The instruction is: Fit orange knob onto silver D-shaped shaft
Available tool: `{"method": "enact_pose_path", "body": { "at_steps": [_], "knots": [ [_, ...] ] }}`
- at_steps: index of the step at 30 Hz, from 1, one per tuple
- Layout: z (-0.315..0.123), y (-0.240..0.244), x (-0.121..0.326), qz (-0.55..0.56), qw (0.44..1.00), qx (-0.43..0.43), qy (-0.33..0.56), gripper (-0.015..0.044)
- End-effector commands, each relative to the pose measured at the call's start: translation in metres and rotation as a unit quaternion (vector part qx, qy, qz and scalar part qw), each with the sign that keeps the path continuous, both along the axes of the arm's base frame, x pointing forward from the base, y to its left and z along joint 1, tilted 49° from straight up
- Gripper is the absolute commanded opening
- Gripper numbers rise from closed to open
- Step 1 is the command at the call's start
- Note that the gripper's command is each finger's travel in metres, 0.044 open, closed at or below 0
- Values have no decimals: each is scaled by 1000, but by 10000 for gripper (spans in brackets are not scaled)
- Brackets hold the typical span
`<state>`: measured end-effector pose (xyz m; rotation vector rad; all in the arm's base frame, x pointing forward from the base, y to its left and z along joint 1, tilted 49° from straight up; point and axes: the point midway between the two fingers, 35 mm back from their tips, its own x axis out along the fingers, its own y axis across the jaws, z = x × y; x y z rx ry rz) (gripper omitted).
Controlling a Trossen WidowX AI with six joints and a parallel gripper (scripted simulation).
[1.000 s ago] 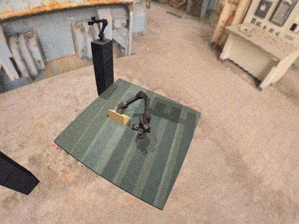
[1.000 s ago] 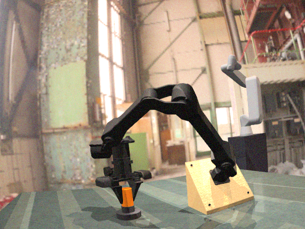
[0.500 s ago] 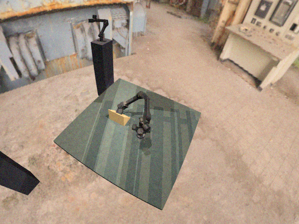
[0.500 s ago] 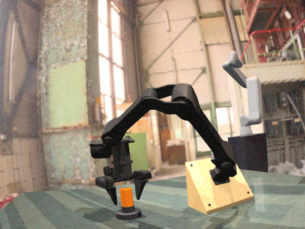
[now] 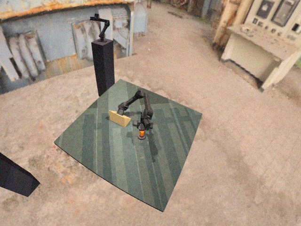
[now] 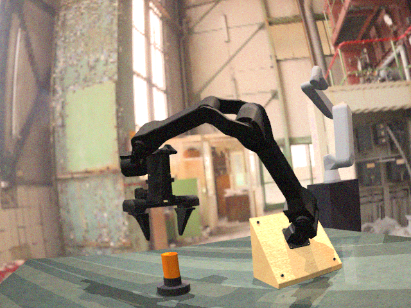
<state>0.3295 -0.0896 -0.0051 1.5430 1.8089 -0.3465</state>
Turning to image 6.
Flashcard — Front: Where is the orange knob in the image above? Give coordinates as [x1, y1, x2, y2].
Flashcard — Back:
[161, 252, 180, 278]

